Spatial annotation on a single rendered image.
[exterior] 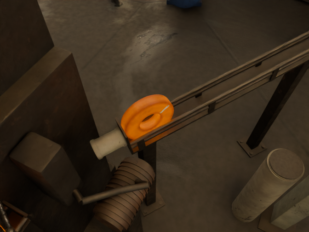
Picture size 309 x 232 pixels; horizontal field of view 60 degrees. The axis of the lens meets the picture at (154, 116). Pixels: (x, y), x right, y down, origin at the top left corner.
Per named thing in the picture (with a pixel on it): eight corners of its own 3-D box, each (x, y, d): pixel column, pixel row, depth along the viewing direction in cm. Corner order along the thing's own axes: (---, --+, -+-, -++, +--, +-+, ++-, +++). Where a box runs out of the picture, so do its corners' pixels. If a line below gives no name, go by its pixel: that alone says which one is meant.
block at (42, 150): (40, 192, 79) (2, 154, 59) (57, 169, 83) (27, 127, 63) (69, 208, 76) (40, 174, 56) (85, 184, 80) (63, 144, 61)
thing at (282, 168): (228, 215, 129) (264, 171, 87) (235, 193, 135) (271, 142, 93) (252, 227, 126) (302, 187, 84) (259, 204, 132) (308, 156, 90)
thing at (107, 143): (93, 147, 79) (87, 137, 74) (120, 132, 81) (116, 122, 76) (100, 163, 76) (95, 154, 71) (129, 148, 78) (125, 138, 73)
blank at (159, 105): (141, 135, 86) (146, 143, 84) (109, 125, 73) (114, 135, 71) (177, 102, 81) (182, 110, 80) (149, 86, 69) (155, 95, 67)
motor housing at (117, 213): (110, 243, 122) (85, 208, 79) (133, 200, 134) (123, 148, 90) (134, 257, 119) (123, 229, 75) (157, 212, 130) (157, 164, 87)
